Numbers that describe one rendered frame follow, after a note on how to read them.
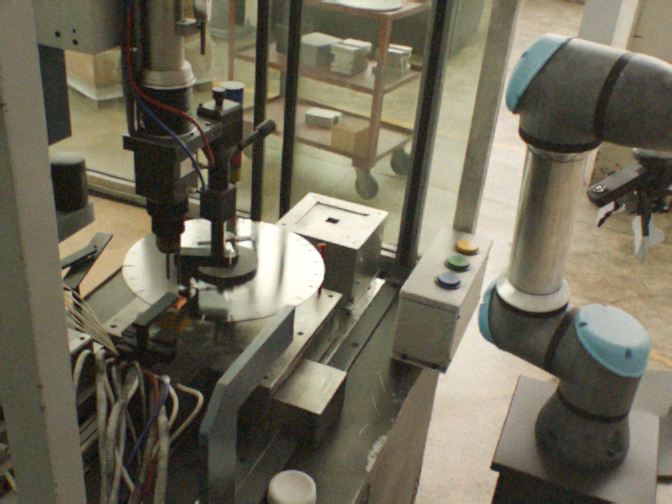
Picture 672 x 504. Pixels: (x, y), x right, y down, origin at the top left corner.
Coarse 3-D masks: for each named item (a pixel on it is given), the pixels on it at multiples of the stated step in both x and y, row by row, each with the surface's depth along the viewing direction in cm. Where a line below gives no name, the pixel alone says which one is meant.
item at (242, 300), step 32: (192, 224) 139; (256, 224) 141; (128, 256) 128; (160, 256) 129; (288, 256) 132; (160, 288) 120; (192, 288) 121; (224, 288) 122; (256, 288) 123; (288, 288) 123; (224, 320) 114
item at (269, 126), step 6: (270, 120) 112; (258, 126) 111; (264, 126) 111; (270, 126) 111; (276, 126) 113; (258, 132) 110; (264, 132) 111; (270, 132) 112; (246, 138) 109; (252, 138) 109; (258, 138) 110; (240, 144) 108; (246, 144) 108; (240, 150) 108
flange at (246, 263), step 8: (240, 248) 131; (248, 248) 132; (240, 256) 129; (248, 256) 129; (256, 256) 130; (232, 264) 126; (240, 264) 126; (248, 264) 127; (256, 264) 127; (200, 272) 124; (208, 272) 124; (216, 272) 124; (224, 272) 124; (232, 272) 124; (240, 272) 125; (248, 272) 125; (216, 280) 124; (224, 280) 124; (232, 280) 124
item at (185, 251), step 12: (216, 228) 115; (216, 240) 116; (180, 252) 118; (192, 252) 118; (204, 252) 118; (216, 252) 117; (228, 252) 119; (180, 264) 118; (192, 264) 118; (204, 264) 118; (216, 264) 118; (228, 264) 118
